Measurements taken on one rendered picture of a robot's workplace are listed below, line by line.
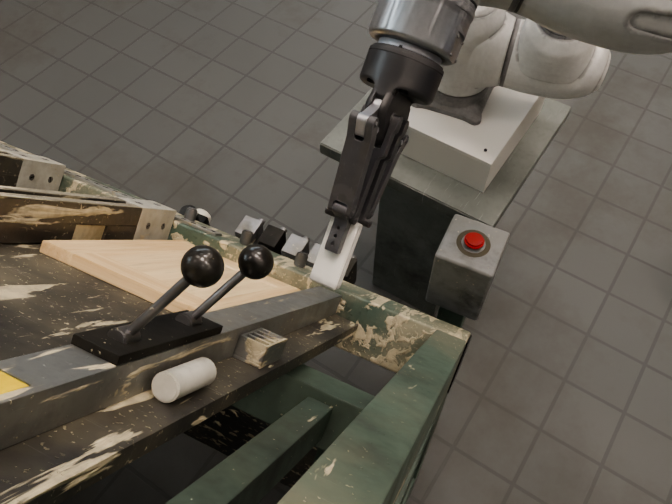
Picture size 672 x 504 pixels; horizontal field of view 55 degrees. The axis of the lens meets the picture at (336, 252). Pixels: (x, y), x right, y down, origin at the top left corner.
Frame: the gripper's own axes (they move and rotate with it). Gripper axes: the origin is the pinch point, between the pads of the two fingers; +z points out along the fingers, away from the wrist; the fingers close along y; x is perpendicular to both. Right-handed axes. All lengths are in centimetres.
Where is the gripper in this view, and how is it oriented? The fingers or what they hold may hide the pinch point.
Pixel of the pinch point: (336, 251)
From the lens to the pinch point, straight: 64.8
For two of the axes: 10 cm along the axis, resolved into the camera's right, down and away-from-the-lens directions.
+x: -8.8, -3.7, 3.1
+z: -3.4, 9.3, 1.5
